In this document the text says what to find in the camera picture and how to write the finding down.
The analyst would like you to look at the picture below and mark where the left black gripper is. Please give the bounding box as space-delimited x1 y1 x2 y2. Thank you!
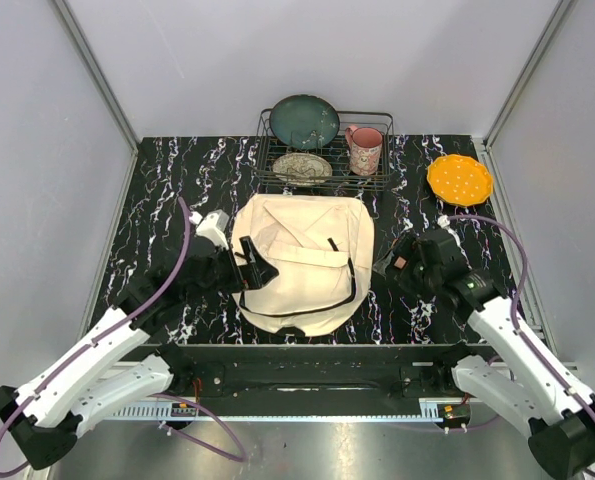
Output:
184 236 278 303

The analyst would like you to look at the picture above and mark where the cream canvas student bag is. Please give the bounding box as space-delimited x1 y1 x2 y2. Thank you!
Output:
231 194 375 337

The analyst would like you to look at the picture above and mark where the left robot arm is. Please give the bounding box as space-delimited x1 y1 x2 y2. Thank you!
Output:
0 237 279 478

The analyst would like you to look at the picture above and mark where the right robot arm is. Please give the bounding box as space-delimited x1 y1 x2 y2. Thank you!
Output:
373 229 595 479

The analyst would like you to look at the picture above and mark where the orange dotted plate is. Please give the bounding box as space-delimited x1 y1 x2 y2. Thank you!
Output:
426 154 494 207

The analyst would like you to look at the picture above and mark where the patterned beige small plate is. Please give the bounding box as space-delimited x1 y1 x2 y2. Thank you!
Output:
272 152 333 187

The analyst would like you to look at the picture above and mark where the pink patterned mug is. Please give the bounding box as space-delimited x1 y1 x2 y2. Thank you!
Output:
345 125 383 176

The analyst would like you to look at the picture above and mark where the dark green ceramic plate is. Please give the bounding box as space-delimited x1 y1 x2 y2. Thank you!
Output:
269 94 340 150

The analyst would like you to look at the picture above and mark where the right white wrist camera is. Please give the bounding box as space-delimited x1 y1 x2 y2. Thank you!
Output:
436 215 461 247

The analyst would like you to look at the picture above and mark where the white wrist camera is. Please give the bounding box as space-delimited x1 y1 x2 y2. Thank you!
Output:
436 215 461 247
189 209 230 249

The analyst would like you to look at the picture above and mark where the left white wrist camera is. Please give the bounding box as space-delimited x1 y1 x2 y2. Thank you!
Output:
189 209 230 249

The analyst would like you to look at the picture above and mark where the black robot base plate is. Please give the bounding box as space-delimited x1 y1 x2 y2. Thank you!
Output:
170 344 492 419

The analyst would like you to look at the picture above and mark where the black wire dish rack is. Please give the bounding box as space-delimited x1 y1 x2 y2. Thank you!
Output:
252 108 395 196

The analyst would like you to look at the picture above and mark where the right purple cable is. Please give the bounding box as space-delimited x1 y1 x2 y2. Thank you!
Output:
446 214 595 480

